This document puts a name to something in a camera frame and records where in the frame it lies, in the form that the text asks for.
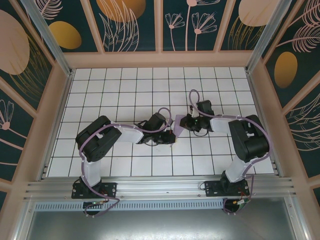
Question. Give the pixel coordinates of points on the lilac paper sheet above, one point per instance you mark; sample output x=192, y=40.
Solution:
x=178, y=125

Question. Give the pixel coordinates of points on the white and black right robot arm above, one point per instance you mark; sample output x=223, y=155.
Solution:
x=250, y=145

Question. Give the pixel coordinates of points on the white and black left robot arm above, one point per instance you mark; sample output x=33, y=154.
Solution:
x=91, y=165

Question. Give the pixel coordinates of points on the grey sheet metal panel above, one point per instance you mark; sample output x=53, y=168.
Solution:
x=160, y=226

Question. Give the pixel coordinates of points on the green circuit board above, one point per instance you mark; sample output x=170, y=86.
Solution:
x=242, y=202

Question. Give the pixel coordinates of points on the aluminium mounting rail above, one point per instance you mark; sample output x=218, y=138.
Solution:
x=160, y=186

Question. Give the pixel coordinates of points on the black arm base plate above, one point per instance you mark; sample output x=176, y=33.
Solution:
x=110, y=188
x=212, y=188

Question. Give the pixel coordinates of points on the aluminium side rail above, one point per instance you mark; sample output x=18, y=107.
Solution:
x=56, y=127
x=263, y=100

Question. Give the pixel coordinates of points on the aluminium corner post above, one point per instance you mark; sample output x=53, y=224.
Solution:
x=47, y=37
x=267, y=32

